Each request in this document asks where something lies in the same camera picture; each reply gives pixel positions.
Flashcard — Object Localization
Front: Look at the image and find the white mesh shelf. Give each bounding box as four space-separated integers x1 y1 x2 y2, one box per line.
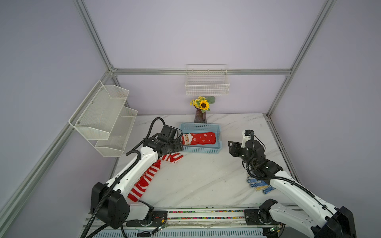
68 81 129 140
94 107 138 157

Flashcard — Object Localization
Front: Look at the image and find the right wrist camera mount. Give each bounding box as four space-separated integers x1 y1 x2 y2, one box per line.
241 130 254 148

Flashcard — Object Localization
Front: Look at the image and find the dark ribbed glass vase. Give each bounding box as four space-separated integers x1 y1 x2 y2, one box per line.
194 109 207 124

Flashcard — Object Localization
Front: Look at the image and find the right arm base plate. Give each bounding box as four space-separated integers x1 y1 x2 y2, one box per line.
244 209 281 226

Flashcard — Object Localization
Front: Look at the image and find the lower white mesh shelf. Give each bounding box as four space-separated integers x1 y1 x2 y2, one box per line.
94 107 138 157

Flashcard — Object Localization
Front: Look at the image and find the yellow artificial sunflower bouquet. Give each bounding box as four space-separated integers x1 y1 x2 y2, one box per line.
190 96 216 113

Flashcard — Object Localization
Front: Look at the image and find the red snowflake santa sock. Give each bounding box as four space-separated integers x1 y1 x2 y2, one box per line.
182 132 217 146

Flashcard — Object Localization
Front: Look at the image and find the upper white mesh shelf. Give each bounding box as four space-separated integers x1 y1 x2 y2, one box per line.
68 81 129 140

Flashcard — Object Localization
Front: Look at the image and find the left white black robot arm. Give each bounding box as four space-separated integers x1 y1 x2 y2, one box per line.
80 124 183 238

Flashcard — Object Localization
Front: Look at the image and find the aluminium rail front frame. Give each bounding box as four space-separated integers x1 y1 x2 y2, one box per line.
80 206 331 231

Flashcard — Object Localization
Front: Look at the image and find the light blue plastic basket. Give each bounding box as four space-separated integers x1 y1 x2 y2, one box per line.
180 123 222 154

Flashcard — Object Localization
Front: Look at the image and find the red white striped sock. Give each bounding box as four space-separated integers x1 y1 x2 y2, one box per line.
128 153 184 202

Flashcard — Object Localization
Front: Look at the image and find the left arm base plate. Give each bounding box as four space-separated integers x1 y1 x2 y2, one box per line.
124 210 168 227

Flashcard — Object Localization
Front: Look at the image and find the white wire wall basket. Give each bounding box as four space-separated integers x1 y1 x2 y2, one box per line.
185 64 230 96

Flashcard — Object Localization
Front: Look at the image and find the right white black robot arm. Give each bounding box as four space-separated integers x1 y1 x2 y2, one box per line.
228 130 357 238

